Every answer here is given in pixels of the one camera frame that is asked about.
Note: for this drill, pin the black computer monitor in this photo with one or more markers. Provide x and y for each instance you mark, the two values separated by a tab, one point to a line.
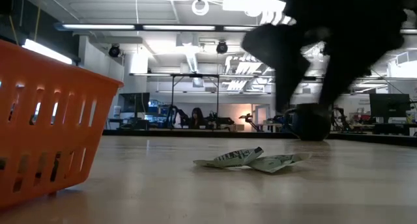
133	102
389	105

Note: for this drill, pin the black round ceiling spotlight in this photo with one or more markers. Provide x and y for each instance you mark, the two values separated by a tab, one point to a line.
221	47
114	50

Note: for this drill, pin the black mug yellow inside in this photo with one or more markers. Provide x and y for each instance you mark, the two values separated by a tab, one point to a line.
309	123

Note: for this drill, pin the white ceiling tube light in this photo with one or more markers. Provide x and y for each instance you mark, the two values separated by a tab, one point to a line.
239	28
97	27
179	27

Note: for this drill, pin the white wall strip light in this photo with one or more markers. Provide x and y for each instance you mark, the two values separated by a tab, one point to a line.
45	50

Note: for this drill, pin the person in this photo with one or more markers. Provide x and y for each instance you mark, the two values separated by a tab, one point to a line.
197	118

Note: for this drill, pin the black aluminium table frame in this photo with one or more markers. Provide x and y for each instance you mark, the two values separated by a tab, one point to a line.
195	133

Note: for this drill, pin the black background rig frame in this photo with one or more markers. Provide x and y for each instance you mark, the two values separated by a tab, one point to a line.
195	75

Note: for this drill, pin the orange plastic basket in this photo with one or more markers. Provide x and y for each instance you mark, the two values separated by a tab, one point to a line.
65	136

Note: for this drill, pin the small green white packet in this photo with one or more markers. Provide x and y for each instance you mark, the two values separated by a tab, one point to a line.
277	162
234	158

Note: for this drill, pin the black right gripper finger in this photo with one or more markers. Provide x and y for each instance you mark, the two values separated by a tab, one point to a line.
283	61
352	58

